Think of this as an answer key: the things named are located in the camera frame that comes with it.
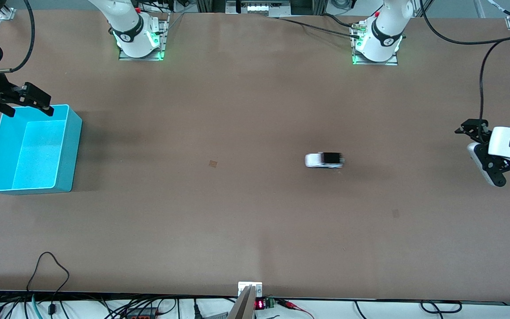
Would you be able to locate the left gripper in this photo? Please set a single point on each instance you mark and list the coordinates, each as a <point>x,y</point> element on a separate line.
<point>477,129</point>

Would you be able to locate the white jeep toy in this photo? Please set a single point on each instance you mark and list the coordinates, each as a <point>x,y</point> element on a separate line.
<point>314,160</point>

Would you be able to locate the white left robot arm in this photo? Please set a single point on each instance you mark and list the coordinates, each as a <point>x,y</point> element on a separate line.
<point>383,26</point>

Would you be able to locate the blue plastic bin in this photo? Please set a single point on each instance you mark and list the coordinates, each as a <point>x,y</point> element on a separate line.
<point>38,150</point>

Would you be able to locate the power strip with red switches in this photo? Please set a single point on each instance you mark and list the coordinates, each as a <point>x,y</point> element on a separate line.
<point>142,316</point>

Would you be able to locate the red clip lead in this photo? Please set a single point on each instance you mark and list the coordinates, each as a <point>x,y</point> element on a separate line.
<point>290,305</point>

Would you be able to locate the green terminal block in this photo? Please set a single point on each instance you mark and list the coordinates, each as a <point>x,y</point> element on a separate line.
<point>270,303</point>

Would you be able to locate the red LED display module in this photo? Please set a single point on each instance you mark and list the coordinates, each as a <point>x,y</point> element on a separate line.
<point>260,304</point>

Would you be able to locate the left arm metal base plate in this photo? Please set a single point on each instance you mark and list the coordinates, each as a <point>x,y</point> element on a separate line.
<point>388,63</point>

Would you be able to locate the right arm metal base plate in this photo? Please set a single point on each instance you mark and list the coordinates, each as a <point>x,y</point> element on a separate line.
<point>163,31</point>

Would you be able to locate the aluminium camera mount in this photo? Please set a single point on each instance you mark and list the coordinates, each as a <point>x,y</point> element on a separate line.
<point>246,305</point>

